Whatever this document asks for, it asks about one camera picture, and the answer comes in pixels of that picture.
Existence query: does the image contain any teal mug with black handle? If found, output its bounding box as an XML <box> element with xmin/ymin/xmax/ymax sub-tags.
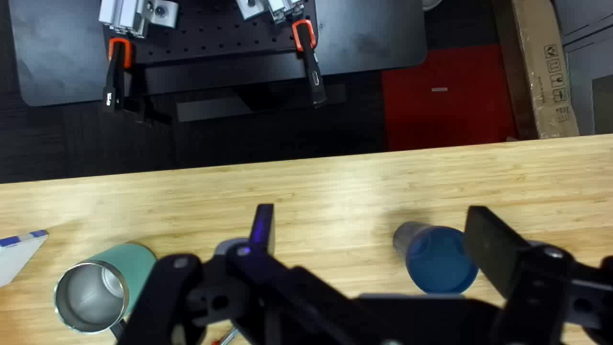
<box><xmin>51</xmin><ymin>239</ymin><xmax>159</xmax><ymax>335</ymax></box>

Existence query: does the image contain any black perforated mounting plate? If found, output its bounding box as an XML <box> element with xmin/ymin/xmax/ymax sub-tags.
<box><xmin>5</xmin><ymin>0</ymin><xmax>429</xmax><ymax>109</ymax></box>

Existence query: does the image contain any orange handled black clamp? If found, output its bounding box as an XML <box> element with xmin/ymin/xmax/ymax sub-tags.
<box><xmin>101</xmin><ymin>34</ymin><xmax>136</xmax><ymax>111</ymax></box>
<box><xmin>289</xmin><ymin>17</ymin><xmax>329</xmax><ymax>109</ymax></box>

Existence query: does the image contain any aluminium extrusion bracket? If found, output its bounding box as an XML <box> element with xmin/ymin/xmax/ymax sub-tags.
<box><xmin>233</xmin><ymin>0</ymin><xmax>308</xmax><ymax>24</ymax></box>
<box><xmin>97</xmin><ymin>0</ymin><xmax>180</xmax><ymax>38</ymax></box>

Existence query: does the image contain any red floor box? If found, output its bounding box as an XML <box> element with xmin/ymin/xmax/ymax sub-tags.
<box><xmin>381</xmin><ymin>44</ymin><xmax>519</xmax><ymax>153</ymax></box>

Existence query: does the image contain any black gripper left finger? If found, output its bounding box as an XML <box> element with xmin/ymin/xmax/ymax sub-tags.
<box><xmin>120</xmin><ymin>201</ymin><xmax>352</xmax><ymax>345</ymax></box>

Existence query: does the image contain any tall blue plastic cup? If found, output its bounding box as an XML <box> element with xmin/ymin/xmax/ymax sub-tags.
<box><xmin>391</xmin><ymin>218</ymin><xmax>481</xmax><ymax>297</ymax></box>

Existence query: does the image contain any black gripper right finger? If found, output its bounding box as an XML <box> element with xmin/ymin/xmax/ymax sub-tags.
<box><xmin>463</xmin><ymin>205</ymin><xmax>613</xmax><ymax>345</ymax></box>

